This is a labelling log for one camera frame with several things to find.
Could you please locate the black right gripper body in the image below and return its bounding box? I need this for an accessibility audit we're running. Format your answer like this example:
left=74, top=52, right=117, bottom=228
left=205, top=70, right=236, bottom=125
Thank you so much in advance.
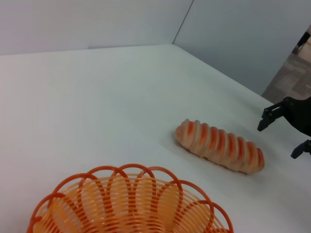
left=283, top=96, right=311, bottom=137

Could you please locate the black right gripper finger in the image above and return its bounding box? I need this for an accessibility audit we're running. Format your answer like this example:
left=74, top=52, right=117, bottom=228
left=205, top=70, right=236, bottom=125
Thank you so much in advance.
left=291, top=138, right=311, bottom=160
left=257, top=100, right=287, bottom=132

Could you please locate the orange striped bread roll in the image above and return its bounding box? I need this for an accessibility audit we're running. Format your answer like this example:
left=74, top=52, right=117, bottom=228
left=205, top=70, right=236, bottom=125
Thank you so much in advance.
left=175, top=118, right=265, bottom=175

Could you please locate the orange plastic woven basket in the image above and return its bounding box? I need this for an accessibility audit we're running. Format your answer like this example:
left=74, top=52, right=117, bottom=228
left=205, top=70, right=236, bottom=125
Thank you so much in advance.
left=26, top=164, right=234, bottom=233

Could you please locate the dark background furniture piece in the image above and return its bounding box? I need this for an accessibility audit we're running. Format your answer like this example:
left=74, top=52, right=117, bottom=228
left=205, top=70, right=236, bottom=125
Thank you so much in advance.
left=296, top=24, right=311, bottom=48

